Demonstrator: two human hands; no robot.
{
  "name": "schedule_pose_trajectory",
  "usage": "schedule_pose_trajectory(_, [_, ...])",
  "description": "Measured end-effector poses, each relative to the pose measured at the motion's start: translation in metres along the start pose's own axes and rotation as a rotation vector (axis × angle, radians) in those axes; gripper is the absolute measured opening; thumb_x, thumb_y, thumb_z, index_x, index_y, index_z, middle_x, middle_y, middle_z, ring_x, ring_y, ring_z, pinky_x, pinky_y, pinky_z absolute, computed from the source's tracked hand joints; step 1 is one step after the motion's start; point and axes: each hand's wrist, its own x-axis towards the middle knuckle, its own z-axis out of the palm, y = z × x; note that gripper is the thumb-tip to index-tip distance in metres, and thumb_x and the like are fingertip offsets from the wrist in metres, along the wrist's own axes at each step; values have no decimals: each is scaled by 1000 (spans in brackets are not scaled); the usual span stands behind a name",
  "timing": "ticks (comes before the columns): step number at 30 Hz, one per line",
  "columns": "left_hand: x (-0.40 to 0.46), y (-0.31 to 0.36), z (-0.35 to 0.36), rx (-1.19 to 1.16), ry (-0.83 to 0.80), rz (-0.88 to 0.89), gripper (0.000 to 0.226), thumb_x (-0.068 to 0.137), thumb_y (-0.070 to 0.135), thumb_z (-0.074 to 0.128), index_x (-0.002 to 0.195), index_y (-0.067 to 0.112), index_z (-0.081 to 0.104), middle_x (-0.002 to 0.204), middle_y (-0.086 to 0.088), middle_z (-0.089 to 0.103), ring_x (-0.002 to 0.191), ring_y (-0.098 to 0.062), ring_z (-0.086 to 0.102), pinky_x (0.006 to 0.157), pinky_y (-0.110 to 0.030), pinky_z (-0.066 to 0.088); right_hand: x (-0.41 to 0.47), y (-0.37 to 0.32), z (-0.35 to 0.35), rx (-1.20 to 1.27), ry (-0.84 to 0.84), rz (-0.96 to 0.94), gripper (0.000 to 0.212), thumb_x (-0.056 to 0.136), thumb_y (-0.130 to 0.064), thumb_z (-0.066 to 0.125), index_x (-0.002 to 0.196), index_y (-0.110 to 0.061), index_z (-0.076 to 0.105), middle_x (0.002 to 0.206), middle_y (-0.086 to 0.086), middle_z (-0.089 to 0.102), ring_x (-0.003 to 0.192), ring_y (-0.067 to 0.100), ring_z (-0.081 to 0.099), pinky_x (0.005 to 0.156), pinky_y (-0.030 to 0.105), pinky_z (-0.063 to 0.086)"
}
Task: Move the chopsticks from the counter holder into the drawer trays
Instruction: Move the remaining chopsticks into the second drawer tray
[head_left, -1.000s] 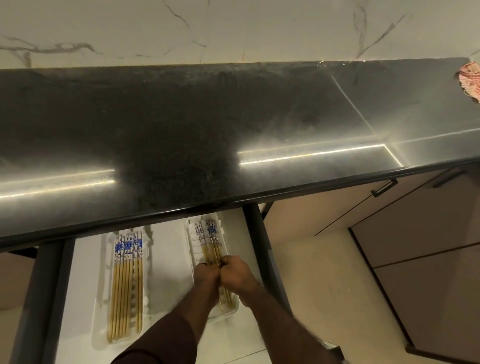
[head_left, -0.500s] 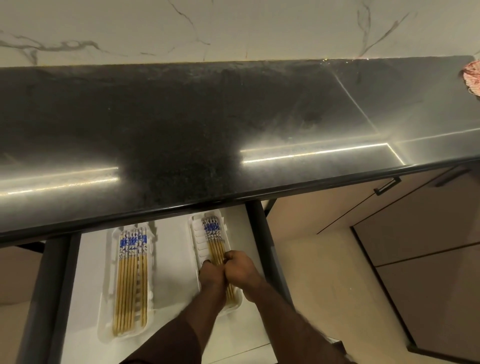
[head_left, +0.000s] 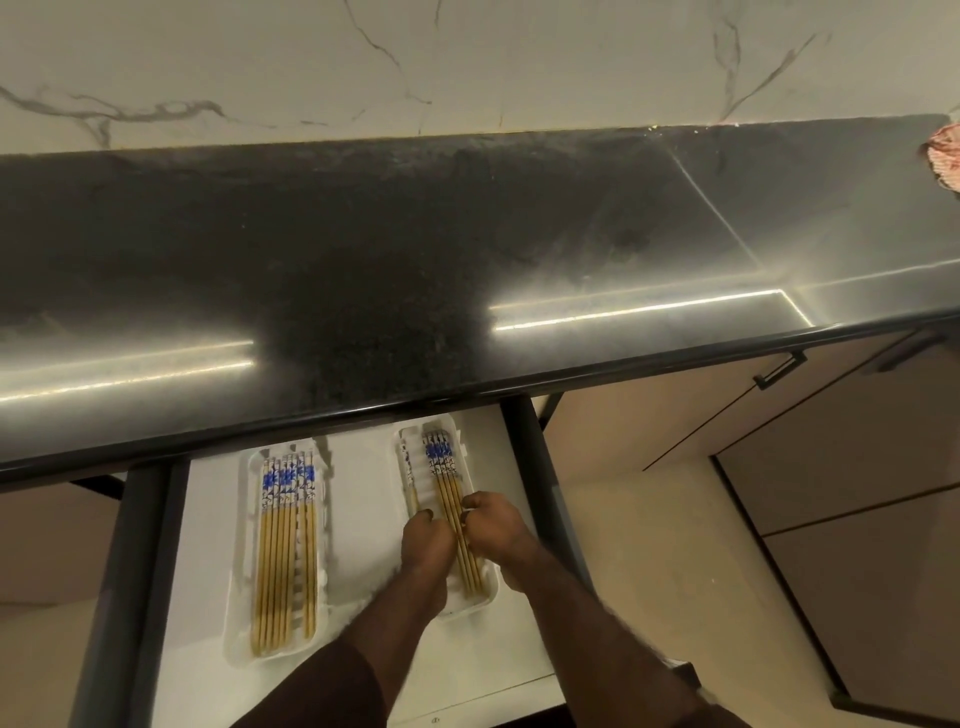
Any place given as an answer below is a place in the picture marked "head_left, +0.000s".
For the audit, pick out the white plastic cutlery tray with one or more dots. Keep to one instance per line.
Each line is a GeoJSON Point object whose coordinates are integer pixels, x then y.
{"type": "Point", "coordinates": [486, 592]}
{"type": "Point", "coordinates": [241, 600]}

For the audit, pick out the person's right fingers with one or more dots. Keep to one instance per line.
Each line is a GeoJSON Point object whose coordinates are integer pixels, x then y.
{"type": "Point", "coordinates": [471, 521]}

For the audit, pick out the person's left fingers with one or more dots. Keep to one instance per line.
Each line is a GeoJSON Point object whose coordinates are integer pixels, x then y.
{"type": "Point", "coordinates": [436, 523]}

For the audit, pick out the beige cabinet door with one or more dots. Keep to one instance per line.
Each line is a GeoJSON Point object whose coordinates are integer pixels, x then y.
{"type": "Point", "coordinates": [675, 416]}

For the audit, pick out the beige cabinet drawer front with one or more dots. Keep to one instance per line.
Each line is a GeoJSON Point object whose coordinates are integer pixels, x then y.
{"type": "Point", "coordinates": [847, 465]}
{"type": "Point", "coordinates": [877, 600]}

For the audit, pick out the dark grey drawer white inside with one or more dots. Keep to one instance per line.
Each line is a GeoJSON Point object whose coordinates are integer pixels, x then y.
{"type": "Point", "coordinates": [146, 600]}

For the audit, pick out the person's right hand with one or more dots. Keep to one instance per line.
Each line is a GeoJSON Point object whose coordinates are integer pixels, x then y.
{"type": "Point", "coordinates": [504, 529]}

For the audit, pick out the person's left forearm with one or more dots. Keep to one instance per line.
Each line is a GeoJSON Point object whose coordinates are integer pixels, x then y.
{"type": "Point", "coordinates": [401, 622]}

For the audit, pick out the person's right forearm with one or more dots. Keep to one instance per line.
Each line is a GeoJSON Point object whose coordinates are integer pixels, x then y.
{"type": "Point", "coordinates": [592, 637]}

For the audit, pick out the row of blue-patterned chopsticks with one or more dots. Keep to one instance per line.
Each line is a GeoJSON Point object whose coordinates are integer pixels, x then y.
{"type": "Point", "coordinates": [281, 555]}

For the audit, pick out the person's left hand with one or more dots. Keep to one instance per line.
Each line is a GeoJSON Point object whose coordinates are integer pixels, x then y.
{"type": "Point", "coordinates": [427, 551]}

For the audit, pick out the pink cloth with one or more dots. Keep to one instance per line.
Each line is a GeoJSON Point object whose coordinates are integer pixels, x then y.
{"type": "Point", "coordinates": [945, 157]}

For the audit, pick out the blue-patterned wooden chopstick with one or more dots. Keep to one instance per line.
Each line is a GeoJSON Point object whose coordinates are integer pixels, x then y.
{"type": "Point", "coordinates": [441, 480]}
{"type": "Point", "coordinates": [448, 480]}
{"type": "Point", "coordinates": [454, 480]}
{"type": "Point", "coordinates": [410, 480]}
{"type": "Point", "coordinates": [435, 480]}

